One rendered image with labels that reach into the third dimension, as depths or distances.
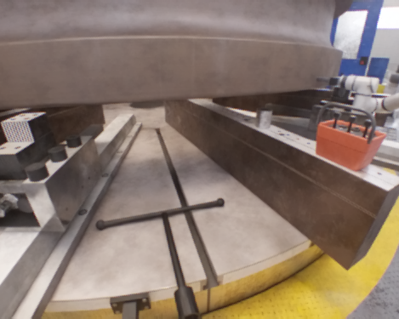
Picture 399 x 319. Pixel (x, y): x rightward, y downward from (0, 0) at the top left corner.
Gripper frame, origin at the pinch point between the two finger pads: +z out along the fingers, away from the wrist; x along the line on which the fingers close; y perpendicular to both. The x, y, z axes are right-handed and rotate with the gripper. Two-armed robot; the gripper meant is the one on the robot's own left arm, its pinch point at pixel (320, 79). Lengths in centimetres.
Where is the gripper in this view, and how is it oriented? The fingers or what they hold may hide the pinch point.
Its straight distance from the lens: 167.0
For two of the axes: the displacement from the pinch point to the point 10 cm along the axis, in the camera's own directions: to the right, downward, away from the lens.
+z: -6.5, -3.4, 6.8
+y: 0.0, -8.9, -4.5
